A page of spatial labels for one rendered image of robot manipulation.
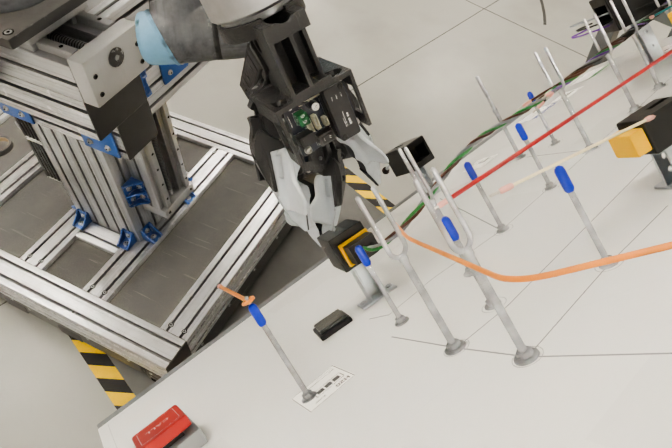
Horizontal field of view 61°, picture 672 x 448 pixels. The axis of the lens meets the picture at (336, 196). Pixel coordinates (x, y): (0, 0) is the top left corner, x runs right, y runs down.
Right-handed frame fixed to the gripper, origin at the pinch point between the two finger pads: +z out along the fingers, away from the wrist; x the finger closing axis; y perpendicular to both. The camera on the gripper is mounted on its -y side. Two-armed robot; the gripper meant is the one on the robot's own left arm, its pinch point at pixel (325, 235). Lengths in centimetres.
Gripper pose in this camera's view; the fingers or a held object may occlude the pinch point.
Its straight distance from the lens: 74.7
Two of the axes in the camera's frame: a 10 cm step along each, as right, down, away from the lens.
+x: 8.5, -1.4, -5.1
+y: -4.9, 1.4, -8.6
